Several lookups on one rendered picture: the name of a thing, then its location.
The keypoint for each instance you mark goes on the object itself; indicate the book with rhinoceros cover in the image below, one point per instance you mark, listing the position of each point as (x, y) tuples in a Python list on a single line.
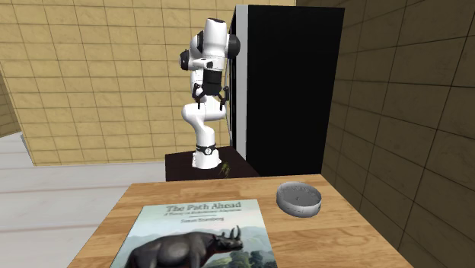
[(193, 234)]

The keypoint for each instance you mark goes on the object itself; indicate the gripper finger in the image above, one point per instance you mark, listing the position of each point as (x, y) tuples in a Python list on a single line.
[(198, 95), (223, 98)]

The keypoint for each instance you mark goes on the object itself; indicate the grey round shallow bowl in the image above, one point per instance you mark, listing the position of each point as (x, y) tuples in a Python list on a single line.
[(298, 200)]

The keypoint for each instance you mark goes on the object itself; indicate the wooden table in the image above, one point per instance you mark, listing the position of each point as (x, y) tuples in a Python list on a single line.
[(326, 241)]

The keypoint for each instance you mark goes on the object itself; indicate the black refrigerator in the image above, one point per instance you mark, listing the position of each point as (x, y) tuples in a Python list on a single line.
[(293, 89)]

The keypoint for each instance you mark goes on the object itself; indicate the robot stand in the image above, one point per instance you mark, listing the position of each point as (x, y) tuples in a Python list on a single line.
[(178, 169)]

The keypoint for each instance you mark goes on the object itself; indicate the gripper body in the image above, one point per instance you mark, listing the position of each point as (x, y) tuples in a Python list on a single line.
[(211, 82)]

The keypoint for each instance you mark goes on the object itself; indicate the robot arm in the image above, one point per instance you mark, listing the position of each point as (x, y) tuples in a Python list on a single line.
[(200, 118)]

